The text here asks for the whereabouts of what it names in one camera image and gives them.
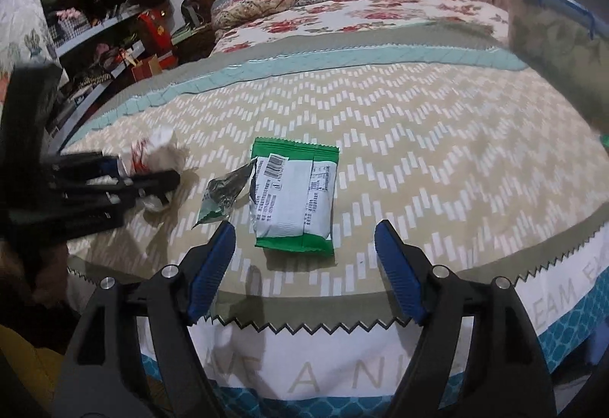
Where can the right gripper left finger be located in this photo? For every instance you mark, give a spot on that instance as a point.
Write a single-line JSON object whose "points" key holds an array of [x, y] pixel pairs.
{"points": [[102, 373]]}

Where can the green white snack packet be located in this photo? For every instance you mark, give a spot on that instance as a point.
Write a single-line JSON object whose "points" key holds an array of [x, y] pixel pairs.
{"points": [[291, 195]]}

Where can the clear bin blue handle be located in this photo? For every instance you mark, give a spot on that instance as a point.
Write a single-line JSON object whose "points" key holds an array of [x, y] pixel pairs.
{"points": [[568, 46]]}

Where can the torn silver wrapper piece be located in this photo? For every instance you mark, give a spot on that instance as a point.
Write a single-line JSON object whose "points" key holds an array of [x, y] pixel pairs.
{"points": [[221, 194]]}

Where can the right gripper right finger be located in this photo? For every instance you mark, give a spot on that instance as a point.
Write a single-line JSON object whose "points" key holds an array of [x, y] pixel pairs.
{"points": [[506, 373]]}

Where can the floral bed sheet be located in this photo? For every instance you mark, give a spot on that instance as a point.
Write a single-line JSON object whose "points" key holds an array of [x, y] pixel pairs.
{"points": [[362, 15]]}

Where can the beige chevron blanket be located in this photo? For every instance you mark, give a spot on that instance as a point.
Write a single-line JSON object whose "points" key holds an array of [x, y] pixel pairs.
{"points": [[469, 153]]}

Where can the red gift box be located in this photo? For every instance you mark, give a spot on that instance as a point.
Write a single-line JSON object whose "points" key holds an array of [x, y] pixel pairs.
{"points": [[154, 35]]}

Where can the cluttered storage shelf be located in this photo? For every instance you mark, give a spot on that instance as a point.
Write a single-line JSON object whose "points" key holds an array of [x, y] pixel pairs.
{"points": [[98, 43]]}

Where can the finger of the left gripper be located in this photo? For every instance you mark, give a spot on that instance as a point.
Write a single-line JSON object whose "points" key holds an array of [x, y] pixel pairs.
{"points": [[97, 190], [83, 165]]}

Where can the white paper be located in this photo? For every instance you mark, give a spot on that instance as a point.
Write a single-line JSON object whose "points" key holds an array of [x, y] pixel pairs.
{"points": [[158, 152]]}

